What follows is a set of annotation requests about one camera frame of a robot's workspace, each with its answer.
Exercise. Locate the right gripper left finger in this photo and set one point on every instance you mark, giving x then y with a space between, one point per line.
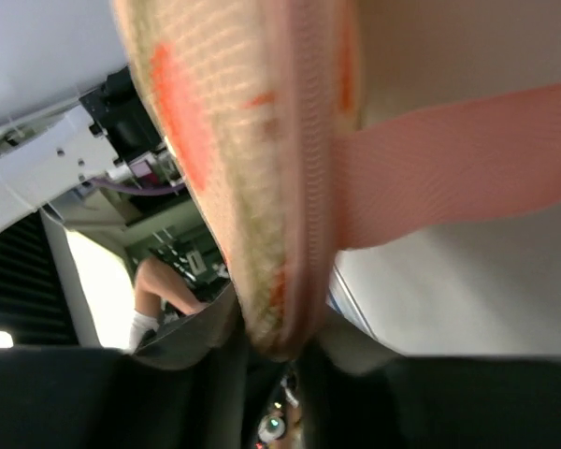
185 389

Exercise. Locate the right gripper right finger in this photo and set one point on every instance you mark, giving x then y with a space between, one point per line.
358 393

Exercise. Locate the floral orange laundry bag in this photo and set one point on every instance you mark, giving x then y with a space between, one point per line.
259 102

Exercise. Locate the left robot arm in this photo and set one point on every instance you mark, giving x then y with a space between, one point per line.
109 126

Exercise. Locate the person in background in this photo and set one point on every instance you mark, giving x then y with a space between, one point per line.
156 282

